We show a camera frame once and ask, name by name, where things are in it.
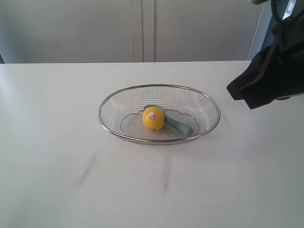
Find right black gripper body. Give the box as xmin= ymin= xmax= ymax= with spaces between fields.
xmin=251 ymin=14 xmax=304 ymax=100

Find teal vegetable peeler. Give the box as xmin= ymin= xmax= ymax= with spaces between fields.
xmin=144 ymin=104 xmax=193 ymax=136

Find yellow lemon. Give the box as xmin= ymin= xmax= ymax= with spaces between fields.
xmin=142 ymin=106 xmax=164 ymax=131

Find grey cabinet doors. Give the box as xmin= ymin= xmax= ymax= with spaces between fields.
xmin=0 ymin=0 xmax=271 ymax=63

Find window with dark frame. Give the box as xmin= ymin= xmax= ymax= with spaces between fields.
xmin=256 ymin=0 xmax=304 ymax=64

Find oval wire mesh basket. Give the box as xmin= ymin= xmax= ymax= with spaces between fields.
xmin=98 ymin=84 xmax=221 ymax=145

